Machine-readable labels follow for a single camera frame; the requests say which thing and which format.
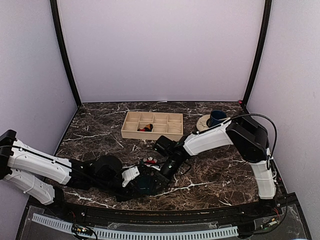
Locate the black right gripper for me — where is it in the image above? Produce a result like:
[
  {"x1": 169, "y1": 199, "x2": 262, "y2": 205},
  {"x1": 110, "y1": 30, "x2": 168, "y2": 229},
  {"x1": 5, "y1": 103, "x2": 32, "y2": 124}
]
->
[{"x1": 150, "y1": 156, "x2": 184, "y2": 194}]

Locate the green christmas bear sock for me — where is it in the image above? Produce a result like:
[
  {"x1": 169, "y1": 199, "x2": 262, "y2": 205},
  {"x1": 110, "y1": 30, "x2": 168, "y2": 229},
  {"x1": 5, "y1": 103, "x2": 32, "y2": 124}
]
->
[{"x1": 136, "y1": 158, "x2": 161, "y2": 196}]

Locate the black red yellow argyle sock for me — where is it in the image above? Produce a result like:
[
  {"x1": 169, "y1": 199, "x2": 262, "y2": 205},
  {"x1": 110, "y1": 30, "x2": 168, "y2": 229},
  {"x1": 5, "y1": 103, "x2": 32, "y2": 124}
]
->
[{"x1": 137, "y1": 122, "x2": 154, "y2": 132}]

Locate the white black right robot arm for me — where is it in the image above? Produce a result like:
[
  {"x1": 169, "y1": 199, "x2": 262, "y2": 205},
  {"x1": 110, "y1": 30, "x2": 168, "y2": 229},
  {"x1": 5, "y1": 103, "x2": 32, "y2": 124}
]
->
[{"x1": 154, "y1": 113, "x2": 277, "y2": 217}]

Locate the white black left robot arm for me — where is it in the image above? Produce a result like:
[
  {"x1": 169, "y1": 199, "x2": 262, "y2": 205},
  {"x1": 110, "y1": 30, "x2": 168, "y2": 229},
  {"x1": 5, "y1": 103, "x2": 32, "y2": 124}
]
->
[{"x1": 0, "y1": 130, "x2": 152, "y2": 218}]

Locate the wooden compartment tray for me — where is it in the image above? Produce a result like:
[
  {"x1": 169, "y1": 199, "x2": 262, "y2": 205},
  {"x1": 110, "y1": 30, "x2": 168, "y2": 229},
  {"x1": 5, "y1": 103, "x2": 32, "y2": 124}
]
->
[{"x1": 121, "y1": 111, "x2": 184, "y2": 141}]

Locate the cream saucer plate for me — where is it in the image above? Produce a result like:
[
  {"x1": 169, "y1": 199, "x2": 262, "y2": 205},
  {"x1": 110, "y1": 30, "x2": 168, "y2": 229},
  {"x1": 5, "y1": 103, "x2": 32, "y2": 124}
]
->
[{"x1": 196, "y1": 114, "x2": 210, "y2": 132}]

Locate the dark blue mug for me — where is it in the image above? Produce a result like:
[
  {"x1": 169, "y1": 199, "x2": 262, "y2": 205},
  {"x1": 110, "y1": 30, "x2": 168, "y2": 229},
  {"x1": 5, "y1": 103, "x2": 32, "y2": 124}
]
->
[{"x1": 208, "y1": 110, "x2": 228, "y2": 128}]

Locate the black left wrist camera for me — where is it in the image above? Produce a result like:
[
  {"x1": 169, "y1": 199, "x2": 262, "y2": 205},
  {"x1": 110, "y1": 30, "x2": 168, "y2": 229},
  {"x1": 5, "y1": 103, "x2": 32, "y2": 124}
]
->
[{"x1": 92, "y1": 155, "x2": 123, "y2": 181}]

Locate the black front table rail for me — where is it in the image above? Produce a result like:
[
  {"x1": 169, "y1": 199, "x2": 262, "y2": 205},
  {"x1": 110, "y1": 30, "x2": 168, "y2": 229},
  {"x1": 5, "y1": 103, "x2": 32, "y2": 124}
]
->
[{"x1": 27, "y1": 193, "x2": 298, "y2": 228}]

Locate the white slotted cable duct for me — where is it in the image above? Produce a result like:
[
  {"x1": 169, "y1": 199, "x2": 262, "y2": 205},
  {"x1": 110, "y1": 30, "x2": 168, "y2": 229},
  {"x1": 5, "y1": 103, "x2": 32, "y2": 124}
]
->
[{"x1": 31, "y1": 213, "x2": 239, "y2": 240}]

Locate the black left frame post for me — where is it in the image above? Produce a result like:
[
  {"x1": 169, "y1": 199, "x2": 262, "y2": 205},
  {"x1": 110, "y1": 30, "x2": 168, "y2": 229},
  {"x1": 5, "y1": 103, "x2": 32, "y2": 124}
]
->
[{"x1": 49, "y1": 0, "x2": 82, "y2": 108}]

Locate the black frame post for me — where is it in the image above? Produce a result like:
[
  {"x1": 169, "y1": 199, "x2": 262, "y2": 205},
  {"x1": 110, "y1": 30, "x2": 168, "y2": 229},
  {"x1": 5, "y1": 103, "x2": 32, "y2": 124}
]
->
[
  {"x1": 49, "y1": 0, "x2": 82, "y2": 108},
  {"x1": 240, "y1": 0, "x2": 273, "y2": 111}
]

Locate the black right frame post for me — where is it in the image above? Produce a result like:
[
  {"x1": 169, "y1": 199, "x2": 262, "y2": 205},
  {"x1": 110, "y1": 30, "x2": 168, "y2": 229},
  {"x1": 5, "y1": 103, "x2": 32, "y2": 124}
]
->
[{"x1": 240, "y1": 0, "x2": 273, "y2": 111}]

